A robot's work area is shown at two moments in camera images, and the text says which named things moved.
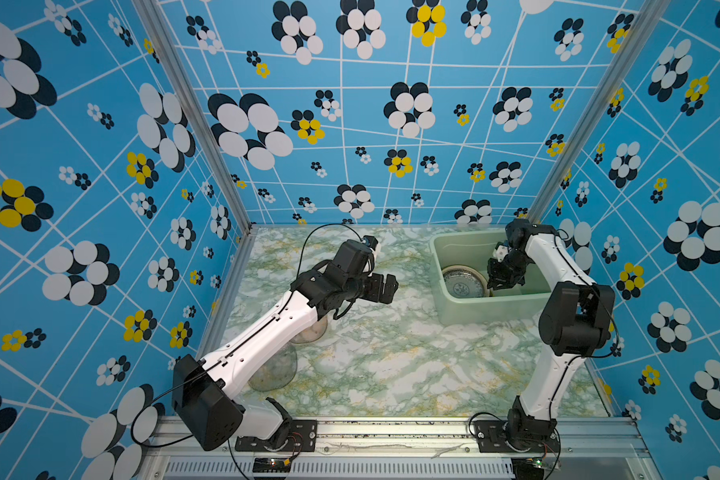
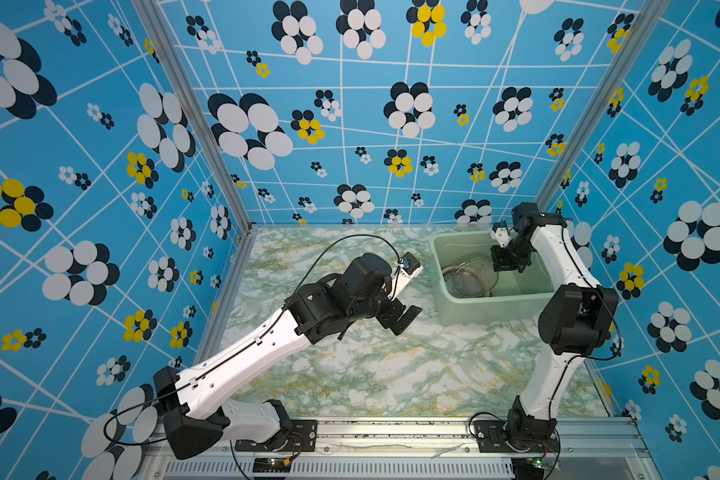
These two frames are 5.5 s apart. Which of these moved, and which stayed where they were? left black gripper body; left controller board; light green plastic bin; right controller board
Moved: left black gripper body
Stayed: right controller board; left controller board; light green plastic bin
